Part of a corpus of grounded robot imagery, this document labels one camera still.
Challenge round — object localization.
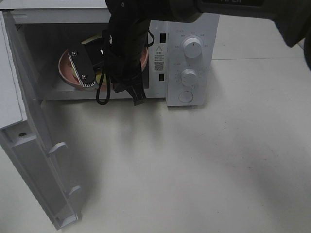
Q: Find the white microwave door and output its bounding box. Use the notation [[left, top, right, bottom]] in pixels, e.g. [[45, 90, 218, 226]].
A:
[[0, 10, 81, 229]]

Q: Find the white upper power knob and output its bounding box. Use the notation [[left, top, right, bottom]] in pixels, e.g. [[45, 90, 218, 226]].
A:
[[182, 36, 203, 59]]

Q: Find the white round door button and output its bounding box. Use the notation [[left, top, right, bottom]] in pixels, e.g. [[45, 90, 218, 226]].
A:
[[178, 91, 194, 103]]

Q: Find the black camera cable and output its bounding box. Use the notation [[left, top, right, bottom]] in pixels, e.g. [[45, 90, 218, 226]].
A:
[[96, 29, 155, 105]]

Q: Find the white microwave oven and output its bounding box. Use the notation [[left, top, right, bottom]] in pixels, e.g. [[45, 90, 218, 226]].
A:
[[0, 0, 219, 106]]

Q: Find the pink round plate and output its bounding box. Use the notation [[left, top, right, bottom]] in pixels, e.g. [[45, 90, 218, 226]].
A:
[[58, 48, 149, 90]]

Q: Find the white warning label sticker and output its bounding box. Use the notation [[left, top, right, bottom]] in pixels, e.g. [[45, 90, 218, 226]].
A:
[[149, 44, 167, 73]]

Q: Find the white bread sandwich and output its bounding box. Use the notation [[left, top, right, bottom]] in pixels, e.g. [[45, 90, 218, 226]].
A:
[[72, 36, 104, 74]]

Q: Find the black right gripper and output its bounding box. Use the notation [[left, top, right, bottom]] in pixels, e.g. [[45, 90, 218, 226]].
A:
[[101, 16, 151, 106]]

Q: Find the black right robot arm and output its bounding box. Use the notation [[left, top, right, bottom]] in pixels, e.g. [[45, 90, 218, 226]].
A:
[[100, 0, 311, 105]]

